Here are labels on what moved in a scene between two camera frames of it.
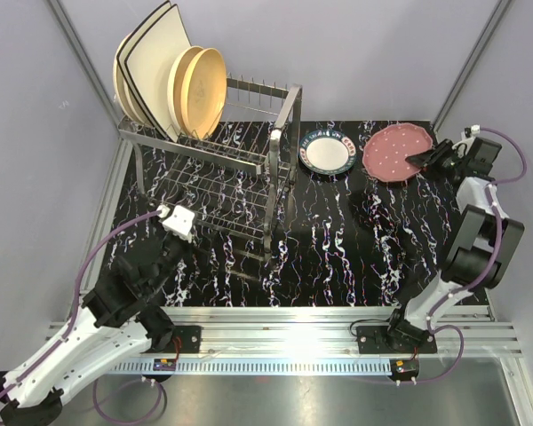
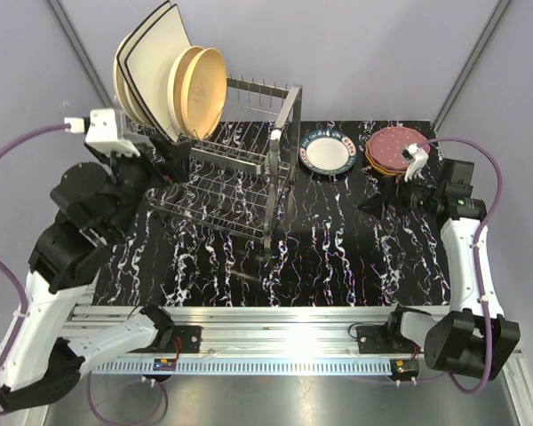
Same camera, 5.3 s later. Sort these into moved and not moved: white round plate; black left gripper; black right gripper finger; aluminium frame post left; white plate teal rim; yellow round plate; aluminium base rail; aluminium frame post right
Moved: black right gripper finger; black left gripper
Not moved: white round plate; aluminium base rail; yellow round plate; white plate teal rim; aluminium frame post left; aluminium frame post right
